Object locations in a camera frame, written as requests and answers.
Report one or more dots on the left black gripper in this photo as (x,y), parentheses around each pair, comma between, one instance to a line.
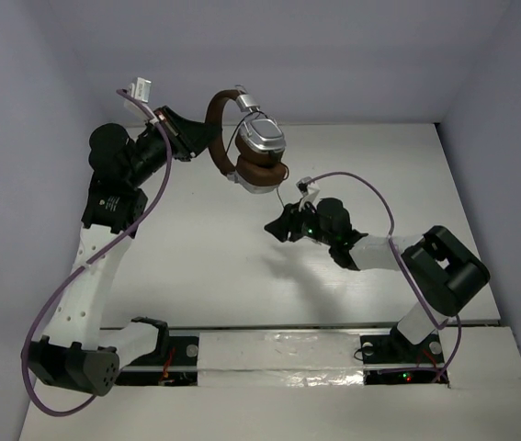
(174,133)

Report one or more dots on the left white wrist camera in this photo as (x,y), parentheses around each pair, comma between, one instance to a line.
(139,89)

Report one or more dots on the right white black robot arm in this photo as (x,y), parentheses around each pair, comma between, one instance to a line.
(444,274)

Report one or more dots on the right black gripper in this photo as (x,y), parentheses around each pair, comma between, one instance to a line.
(288,221)

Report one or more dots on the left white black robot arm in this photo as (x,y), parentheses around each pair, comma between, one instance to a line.
(71,353)

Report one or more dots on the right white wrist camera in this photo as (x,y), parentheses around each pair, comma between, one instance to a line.
(309,190)

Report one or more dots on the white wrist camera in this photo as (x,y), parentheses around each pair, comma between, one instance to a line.
(139,89)
(309,190)

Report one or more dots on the brown silver headphones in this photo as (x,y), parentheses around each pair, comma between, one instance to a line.
(259,140)

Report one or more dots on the silver taped base panel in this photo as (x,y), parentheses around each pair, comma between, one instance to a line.
(297,359)

